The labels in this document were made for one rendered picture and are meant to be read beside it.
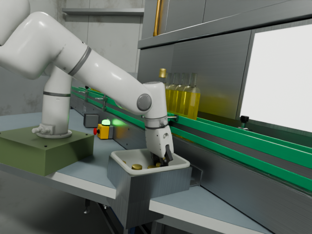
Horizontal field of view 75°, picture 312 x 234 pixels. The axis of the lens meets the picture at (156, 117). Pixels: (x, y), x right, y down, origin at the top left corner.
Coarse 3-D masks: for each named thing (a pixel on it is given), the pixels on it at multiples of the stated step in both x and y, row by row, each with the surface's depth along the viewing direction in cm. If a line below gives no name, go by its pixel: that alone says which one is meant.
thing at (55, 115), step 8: (48, 96) 73; (56, 96) 73; (48, 104) 73; (56, 104) 74; (64, 104) 76; (48, 112) 74; (56, 112) 74; (64, 112) 76; (48, 120) 74; (56, 120) 75; (64, 120) 77; (40, 128) 73; (48, 128) 74; (56, 128) 75; (64, 128) 78; (40, 136) 74; (48, 136) 74; (56, 136) 75; (64, 136) 77
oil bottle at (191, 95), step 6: (186, 90) 82; (192, 90) 80; (198, 90) 82; (186, 96) 82; (192, 96) 80; (198, 96) 82; (186, 102) 82; (192, 102) 81; (198, 102) 83; (180, 108) 85; (186, 108) 81; (192, 108) 81; (180, 114) 85; (186, 114) 81; (192, 114) 82
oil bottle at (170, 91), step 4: (172, 84) 91; (176, 84) 91; (168, 88) 93; (172, 88) 90; (168, 92) 92; (172, 92) 90; (168, 96) 92; (172, 96) 90; (168, 100) 92; (172, 100) 90; (168, 104) 92; (172, 104) 90; (168, 108) 92
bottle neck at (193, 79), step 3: (192, 75) 81; (195, 75) 81; (192, 78) 81; (195, 78) 81; (189, 81) 82; (192, 81) 81; (195, 81) 82; (189, 84) 82; (192, 84) 81; (195, 84) 82
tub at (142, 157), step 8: (112, 152) 67; (120, 152) 69; (128, 152) 70; (136, 152) 72; (144, 152) 74; (120, 160) 61; (128, 160) 71; (136, 160) 72; (144, 160) 74; (176, 160) 71; (184, 160) 68; (128, 168) 56; (144, 168) 74; (152, 168) 58; (160, 168) 58; (168, 168) 60; (176, 168) 62
